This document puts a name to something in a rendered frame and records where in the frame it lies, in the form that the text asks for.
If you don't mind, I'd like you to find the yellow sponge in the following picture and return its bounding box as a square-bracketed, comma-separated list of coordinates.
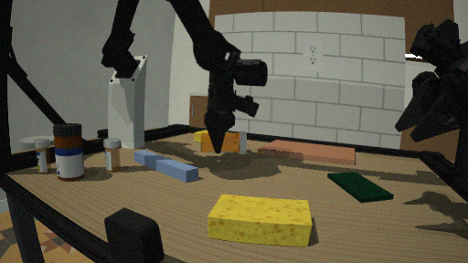
[207, 195, 313, 247]
[195, 130, 207, 142]

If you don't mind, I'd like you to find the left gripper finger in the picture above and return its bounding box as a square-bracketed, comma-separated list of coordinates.
[206, 124, 232, 153]

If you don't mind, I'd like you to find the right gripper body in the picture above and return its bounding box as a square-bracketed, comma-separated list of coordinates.
[412, 57, 468, 103]

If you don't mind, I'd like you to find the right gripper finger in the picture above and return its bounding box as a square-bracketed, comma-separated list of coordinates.
[410, 73, 468, 142]
[395, 81, 433, 132]

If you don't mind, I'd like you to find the small amber pill bottle with grey cap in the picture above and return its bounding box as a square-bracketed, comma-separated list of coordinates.
[103, 138, 121, 173]

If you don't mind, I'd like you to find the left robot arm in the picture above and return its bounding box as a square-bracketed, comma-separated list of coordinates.
[101, 0, 268, 117]

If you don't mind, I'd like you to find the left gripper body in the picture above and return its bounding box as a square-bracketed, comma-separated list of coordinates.
[204, 84, 235, 126]

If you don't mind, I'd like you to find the blue rectangular bar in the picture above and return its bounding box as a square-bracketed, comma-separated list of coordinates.
[134, 150, 198, 183]

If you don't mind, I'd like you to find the orange pill bottle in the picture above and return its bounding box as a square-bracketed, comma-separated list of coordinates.
[200, 132, 240, 153]

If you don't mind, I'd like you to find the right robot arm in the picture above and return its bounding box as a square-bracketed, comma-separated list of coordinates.
[410, 19, 468, 68]

